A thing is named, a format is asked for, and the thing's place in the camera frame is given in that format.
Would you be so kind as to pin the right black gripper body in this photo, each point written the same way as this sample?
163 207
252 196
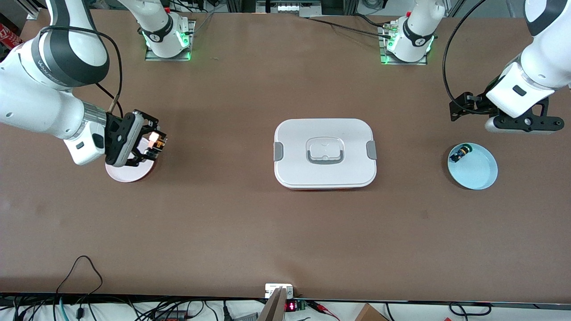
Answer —
119 137

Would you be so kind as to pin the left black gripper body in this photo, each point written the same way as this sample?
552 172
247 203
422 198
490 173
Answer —
475 105

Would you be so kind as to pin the orange black switch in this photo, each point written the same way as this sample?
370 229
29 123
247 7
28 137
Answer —
154 138

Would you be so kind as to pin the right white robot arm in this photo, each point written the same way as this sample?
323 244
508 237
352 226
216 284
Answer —
35 102

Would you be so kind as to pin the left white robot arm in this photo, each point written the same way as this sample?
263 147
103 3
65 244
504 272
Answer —
544 58

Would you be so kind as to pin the brown cardboard box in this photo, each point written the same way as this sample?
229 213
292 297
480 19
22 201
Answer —
370 314

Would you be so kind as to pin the pink round plate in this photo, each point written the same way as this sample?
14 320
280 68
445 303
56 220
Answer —
129 174

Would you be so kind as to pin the light blue round plate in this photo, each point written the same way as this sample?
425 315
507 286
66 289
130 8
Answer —
477 171

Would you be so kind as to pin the red can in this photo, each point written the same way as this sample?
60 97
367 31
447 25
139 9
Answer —
9 35

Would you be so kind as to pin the white power strip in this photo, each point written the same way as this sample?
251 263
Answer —
290 8

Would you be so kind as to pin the beige metal bar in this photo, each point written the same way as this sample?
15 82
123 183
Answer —
273 310

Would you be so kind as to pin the red LED display module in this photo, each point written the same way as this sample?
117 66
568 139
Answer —
291 306

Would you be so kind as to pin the blue yellow black switch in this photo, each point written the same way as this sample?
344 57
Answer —
459 154

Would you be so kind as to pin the aluminium frame profile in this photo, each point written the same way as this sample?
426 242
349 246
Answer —
38 11

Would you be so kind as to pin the small white bracket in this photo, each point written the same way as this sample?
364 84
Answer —
272 290

